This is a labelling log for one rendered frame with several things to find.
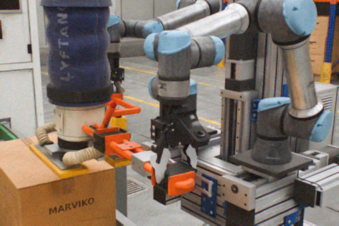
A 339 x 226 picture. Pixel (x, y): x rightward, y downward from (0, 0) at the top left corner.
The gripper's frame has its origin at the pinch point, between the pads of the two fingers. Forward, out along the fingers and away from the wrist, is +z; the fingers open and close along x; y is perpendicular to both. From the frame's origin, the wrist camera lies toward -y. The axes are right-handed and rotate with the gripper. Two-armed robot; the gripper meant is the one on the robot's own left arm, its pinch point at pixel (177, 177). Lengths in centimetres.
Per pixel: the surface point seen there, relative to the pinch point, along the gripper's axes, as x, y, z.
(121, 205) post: -45, 125, 71
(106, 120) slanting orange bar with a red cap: 1.9, 38.0, -5.7
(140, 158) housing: 3.4, 13.0, -1.4
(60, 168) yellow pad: 14, 47, 11
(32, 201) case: 18, 72, 32
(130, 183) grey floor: -115, 253, 120
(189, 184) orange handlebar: 0.1, -5.3, -0.2
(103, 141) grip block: 5.5, 32.1, -1.2
